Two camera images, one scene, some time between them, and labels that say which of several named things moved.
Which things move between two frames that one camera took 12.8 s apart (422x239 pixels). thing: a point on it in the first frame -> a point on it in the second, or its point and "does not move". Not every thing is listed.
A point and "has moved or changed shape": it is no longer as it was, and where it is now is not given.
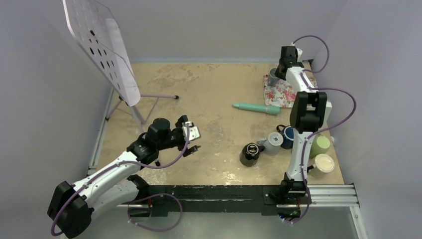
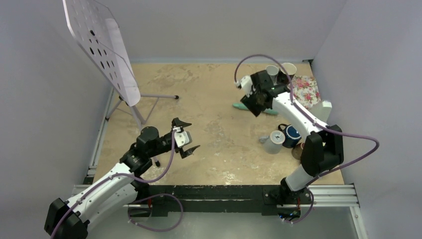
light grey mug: [272, 143] does not move
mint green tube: [266, 109] does not move
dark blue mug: [287, 133] does not move
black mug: [250, 153] has moved or changed shape
